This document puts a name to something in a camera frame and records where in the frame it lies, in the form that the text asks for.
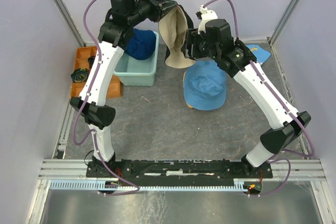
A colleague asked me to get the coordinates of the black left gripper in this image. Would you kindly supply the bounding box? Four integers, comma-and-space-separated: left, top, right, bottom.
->
128, 0, 178, 27

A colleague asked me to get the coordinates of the black hat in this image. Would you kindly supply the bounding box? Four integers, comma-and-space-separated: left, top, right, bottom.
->
159, 5, 195, 69

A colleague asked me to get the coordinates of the purple cable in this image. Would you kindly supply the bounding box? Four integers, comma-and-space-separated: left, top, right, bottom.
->
72, 0, 141, 196
204, 0, 316, 197

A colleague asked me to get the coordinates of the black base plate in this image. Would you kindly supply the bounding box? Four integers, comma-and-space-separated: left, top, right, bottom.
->
86, 158, 274, 187

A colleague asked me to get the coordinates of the navy yellow floral rolled tie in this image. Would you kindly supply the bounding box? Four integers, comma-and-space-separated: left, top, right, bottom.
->
70, 68, 89, 83

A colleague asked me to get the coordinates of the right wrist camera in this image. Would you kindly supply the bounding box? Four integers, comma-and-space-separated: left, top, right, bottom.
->
196, 5, 218, 34

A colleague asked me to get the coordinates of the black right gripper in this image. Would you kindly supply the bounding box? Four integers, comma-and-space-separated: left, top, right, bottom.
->
180, 28, 219, 61

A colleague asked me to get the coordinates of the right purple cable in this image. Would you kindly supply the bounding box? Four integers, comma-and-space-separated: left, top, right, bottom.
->
204, 0, 316, 197

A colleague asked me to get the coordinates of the light green plastic bin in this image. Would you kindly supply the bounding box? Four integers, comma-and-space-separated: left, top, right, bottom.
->
114, 31, 159, 86

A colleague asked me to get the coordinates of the navy blue hat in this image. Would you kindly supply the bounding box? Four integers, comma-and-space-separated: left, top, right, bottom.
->
125, 28, 156, 60

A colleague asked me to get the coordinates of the blue patterned hat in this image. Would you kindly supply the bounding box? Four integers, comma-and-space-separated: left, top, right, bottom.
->
247, 44, 271, 65

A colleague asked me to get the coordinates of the blue bucket hat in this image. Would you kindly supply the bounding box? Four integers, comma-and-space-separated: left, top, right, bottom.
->
183, 60, 227, 111

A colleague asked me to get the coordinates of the black orange floral rolled tie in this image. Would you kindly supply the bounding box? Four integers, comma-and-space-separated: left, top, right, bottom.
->
88, 56, 96, 69

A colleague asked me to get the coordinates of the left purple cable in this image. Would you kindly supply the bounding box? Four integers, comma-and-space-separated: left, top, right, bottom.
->
72, 0, 141, 196

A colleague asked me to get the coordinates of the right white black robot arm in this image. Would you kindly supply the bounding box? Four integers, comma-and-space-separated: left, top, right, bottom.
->
183, 19, 311, 177

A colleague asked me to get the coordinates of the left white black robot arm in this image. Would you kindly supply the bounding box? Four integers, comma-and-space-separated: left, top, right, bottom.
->
70, 0, 177, 177

